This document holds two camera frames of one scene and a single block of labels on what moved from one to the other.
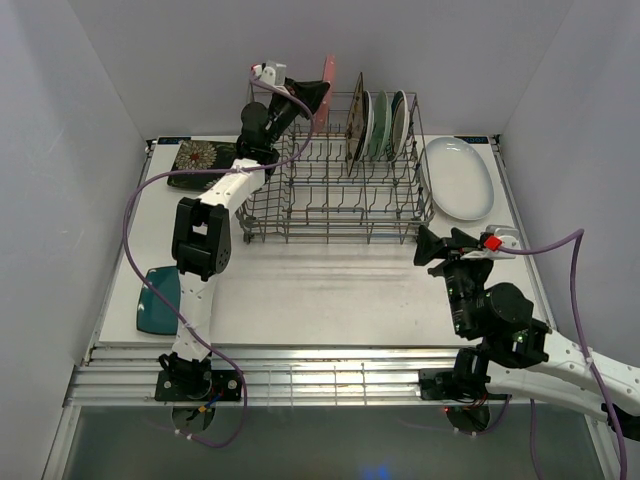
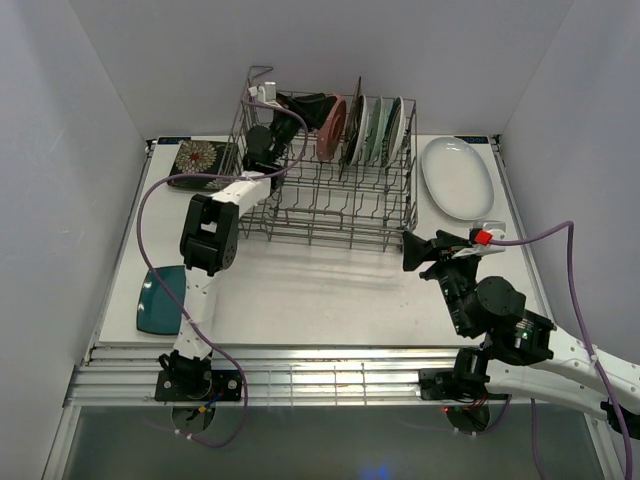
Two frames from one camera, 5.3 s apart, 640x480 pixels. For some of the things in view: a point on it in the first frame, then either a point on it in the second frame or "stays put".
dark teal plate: (154, 314) stays put
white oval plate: (458, 178) stays put
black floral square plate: (202, 154) stays put
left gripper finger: (310, 93) to (314, 109)
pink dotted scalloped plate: (323, 117) to (332, 130)
